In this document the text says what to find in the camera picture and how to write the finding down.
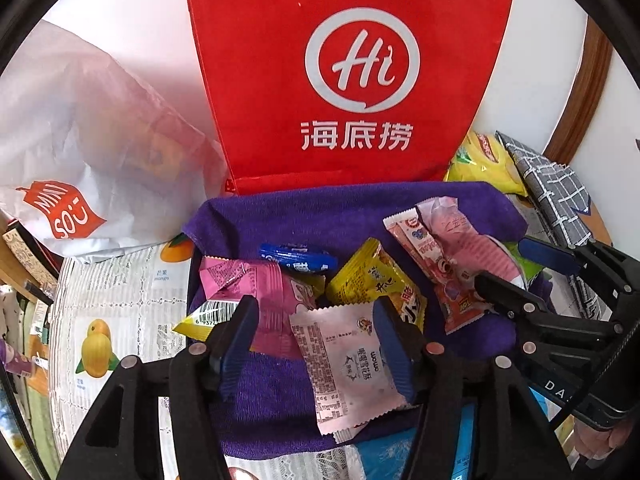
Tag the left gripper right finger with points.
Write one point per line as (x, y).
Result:
(391, 330)

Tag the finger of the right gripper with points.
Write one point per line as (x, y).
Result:
(550, 256)

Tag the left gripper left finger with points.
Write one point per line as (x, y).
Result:
(234, 345)

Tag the green snack packet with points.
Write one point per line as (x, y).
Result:
(530, 269)

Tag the pale pink nougat packet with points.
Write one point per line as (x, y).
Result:
(348, 374)

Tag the pink strawberry bear stick packet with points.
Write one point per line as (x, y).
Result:
(459, 305)

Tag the pink clear-window snack packet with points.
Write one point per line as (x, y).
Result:
(467, 250)

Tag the person right hand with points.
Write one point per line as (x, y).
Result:
(598, 445)

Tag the yellow green barcode packet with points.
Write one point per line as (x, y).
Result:
(201, 321)

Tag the grey checked fabric pouch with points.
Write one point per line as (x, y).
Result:
(561, 201)

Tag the magenta snack packet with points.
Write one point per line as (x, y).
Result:
(278, 295)

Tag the yellow snack packet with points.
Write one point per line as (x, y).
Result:
(371, 273)

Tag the purple towel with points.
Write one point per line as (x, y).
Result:
(272, 413)

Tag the blue candy wrapper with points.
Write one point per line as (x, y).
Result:
(299, 258)

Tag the yellow chips bag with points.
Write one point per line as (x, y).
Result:
(482, 158)

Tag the wooden shelf with books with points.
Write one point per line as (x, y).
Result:
(33, 271)

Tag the white Miniso plastic bag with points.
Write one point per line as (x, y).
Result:
(93, 161)

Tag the red Haidilao paper bag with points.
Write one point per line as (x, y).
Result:
(308, 93)

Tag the brown wooden frame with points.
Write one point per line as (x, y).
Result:
(584, 98)

